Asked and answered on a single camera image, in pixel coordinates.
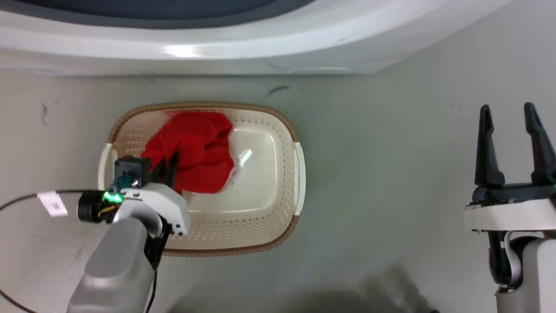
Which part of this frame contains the cream perforated laundry basket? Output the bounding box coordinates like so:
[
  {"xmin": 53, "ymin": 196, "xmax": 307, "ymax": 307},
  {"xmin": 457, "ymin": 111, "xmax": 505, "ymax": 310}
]
[{"xmin": 97, "ymin": 102, "xmax": 306, "ymax": 257}]

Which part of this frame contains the white washing machine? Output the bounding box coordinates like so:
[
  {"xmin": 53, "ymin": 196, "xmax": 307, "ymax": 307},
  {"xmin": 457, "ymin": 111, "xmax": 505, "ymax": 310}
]
[{"xmin": 0, "ymin": 0, "xmax": 515, "ymax": 77}]

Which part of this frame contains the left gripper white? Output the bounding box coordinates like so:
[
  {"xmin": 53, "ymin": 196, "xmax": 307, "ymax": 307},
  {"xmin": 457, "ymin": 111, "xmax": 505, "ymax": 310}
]
[{"xmin": 112, "ymin": 150, "xmax": 192, "ymax": 236}]

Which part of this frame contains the red cloth garment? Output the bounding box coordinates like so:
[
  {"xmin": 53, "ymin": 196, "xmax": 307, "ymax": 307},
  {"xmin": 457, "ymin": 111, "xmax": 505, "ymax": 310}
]
[{"xmin": 140, "ymin": 111, "xmax": 235, "ymax": 195}]

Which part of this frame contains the white cable label tag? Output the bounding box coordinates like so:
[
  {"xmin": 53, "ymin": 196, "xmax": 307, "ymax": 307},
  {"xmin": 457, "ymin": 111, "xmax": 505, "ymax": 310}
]
[{"xmin": 36, "ymin": 191, "xmax": 69, "ymax": 217}]

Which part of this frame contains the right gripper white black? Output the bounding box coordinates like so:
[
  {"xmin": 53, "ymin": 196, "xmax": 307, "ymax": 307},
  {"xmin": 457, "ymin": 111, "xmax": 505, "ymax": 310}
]
[{"xmin": 463, "ymin": 102, "xmax": 556, "ymax": 234}]

